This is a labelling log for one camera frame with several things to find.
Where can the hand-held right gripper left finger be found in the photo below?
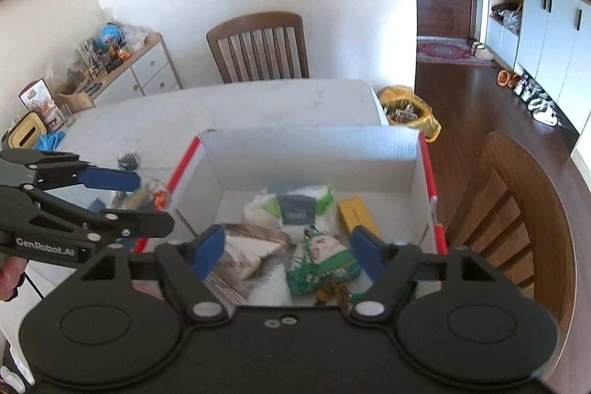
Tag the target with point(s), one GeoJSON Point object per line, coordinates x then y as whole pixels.
{"type": "Point", "coordinates": [207, 248]}

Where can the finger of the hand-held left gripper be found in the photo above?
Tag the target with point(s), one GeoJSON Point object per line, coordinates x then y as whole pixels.
{"type": "Point", "coordinates": [111, 179]}
{"type": "Point", "coordinates": [134, 224]}

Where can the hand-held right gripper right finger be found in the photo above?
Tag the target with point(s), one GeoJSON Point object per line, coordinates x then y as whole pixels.
{"type": "Point", "coordinates": [367, 251]}

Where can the yellow small box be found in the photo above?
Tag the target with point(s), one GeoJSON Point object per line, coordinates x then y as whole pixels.
{"type": "Point", "coordinates": [358, 216]}

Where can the red orange toy figure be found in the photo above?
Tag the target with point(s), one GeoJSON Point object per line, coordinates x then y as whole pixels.
{"type": "Point", "coordinates": [161, 199]}

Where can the brown white packet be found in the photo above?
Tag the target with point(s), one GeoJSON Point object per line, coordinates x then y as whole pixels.
{"type": "Point", "coordinates": [249, 251]}

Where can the green printed white pouch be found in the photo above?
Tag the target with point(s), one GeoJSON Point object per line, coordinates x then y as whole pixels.
{"type": "Point", "coordinates": [318, 264]}

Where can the green white tissue pack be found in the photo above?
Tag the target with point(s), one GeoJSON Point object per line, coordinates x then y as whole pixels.
{"type": "Point", "coordinates": [288, 207]}

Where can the red cardboard box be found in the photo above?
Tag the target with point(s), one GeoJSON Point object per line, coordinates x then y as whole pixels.
{"type": "Point", "coordinates": [323, 154]}

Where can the person's left hand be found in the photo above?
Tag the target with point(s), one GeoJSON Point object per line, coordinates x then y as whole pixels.
{"type": "Point", "coordinates": [10, 278]}

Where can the black small packet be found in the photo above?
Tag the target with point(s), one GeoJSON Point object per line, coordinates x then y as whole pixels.
{"type": "Point", "coordinates": [128, 161]}

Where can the blue rubber gloves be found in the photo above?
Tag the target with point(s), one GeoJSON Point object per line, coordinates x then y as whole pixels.
{"type": "Point", "coordinates": [51, 140]}

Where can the clear drinking glass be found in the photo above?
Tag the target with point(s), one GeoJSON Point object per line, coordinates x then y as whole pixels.
{"type": "Point", "coordinates": [67, 115]}

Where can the wooden desk organizer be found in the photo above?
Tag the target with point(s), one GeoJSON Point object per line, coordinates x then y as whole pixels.
{"type": "Point", "coordinates": [76, 99]}

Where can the yellow green tissue box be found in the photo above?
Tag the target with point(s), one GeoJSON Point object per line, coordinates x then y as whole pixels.
{"type": "Point", "coordinates": [25, 133]}

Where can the red white paper bag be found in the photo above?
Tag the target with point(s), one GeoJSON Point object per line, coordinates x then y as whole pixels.
{"type": "Point", "coordinates": [44, 103]}

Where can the white wooden sideboard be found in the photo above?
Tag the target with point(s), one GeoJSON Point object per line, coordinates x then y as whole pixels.
{"type": "Point", "coordinates": [147, 71]}

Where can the blue globe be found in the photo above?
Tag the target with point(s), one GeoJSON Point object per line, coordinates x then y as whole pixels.
{"type": "Point", "coordinates": [107, 35]}

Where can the yellow trash bag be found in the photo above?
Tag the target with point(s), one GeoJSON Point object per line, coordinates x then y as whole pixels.
{"type": "Point", "coordinates": [408, 112]}

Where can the white plastic bag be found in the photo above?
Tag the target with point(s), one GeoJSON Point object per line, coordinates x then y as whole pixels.
{"type": "Point", "coordinates": [135, 36]}

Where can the wooden curved-back chair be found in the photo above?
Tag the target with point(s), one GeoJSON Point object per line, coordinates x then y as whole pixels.
{"type": "Point", "coordinates": [531, 214]}

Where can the wooden slat-back chair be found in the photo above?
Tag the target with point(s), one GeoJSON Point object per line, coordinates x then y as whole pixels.
{"type": "Point", "coordinates": [254, 24]}

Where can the red patterned rug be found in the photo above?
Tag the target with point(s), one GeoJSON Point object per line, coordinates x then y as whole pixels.
{"type": "Point", "coordinates": [443, 51]}

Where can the orange slippers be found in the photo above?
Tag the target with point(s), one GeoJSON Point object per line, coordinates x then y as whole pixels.
{"type": "Point", "coordinates": [507, 78]}

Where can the row of sneakers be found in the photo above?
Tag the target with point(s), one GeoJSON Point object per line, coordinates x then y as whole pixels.
{"type": "Point", "coordinates": [538, 101]}

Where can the white slippers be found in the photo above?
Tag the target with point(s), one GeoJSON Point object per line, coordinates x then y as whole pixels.
{"type": "Point", "coordinates": [481, 51]}

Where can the crumpled translucent bag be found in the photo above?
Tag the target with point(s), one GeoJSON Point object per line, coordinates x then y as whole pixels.
{"type": "Point", "coordinates": [508, 16]}

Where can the light grey cabinet unit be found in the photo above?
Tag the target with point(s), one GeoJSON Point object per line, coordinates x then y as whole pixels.
{"type": "Point", "coordinates": [549, 34]}

